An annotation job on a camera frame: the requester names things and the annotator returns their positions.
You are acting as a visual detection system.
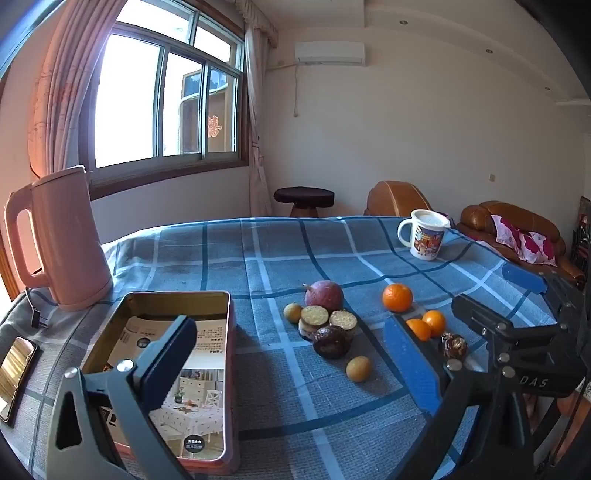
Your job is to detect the round layered pastry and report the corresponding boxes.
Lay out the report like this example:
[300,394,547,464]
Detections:
[329,310,358,342]
[298,305,329,342]

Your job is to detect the pink floral pillow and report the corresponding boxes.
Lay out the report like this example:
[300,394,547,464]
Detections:
[490,215,558,266]

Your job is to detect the black kettle power plug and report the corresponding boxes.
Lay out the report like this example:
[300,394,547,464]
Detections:
[25,286,51,330]

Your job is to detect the beige curtain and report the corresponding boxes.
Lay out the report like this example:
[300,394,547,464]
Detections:
[233,0,280,217]

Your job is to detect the blue plaid tablecloth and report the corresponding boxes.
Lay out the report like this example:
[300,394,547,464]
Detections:
[0,215,561,480]

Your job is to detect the white cartoon print mug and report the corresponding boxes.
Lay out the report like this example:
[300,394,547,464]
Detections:
[398,209,451,261]

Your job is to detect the round dark stool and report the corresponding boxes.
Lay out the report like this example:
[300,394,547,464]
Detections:
[273,186,336,217]

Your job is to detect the brown leather sofa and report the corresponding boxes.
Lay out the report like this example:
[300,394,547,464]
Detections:
[455,200,585,289]

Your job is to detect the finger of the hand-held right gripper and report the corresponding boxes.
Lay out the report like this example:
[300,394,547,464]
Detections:
[502,265,587,326]
[451,294,566,354]

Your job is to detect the sliding window with brown frame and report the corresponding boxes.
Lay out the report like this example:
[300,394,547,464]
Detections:
[88,7,247,201]

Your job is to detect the smartphone with gold case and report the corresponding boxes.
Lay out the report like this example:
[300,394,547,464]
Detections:
[0,336,40,424]

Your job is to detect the brown chair back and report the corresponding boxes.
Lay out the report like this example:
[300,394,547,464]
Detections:
[365,180,435,217]

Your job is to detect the printed paper leaflet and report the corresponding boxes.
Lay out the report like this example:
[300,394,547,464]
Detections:
[99,315,228,460]

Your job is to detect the large orange tangerine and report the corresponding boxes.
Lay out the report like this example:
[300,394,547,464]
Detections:
[382,282,414,313]

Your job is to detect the dark wrinkled passion fruit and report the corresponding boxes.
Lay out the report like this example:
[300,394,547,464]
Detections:
[313,324,351,360]

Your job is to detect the white wall air conditioner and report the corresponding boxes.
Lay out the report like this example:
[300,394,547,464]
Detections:
[294,41,366,66]

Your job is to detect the pink electric kettle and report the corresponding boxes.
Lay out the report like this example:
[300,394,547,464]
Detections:
[4,165,114,311]

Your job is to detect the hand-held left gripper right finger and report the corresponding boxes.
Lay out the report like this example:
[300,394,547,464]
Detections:
[383,315,537,480]

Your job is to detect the pink patterned curtain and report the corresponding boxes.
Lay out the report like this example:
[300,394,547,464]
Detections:
[27,0,130,178]

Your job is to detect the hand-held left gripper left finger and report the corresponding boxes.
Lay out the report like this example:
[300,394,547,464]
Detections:
[46,315,199,480]

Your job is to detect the rectangular metal tin box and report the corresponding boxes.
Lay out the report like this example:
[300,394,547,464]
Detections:
[79,290,242,476]

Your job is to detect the large purple passion fruit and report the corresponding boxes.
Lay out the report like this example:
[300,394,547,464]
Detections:
[303,281,345,315]

